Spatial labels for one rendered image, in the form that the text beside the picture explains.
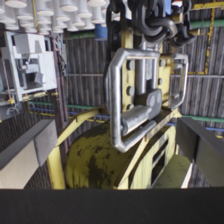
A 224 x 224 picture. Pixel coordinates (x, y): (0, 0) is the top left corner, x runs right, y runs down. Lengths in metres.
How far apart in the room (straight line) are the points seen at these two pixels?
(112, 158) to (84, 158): 0.08
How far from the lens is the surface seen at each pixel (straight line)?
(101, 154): 0.42
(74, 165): 0.46
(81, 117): 0.47
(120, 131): 0.25
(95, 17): 2.22
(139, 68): 0.38
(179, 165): 0.63
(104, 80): 0.34
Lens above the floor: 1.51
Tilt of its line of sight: 18 degrees up
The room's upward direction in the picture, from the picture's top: 178 degrees clockwise
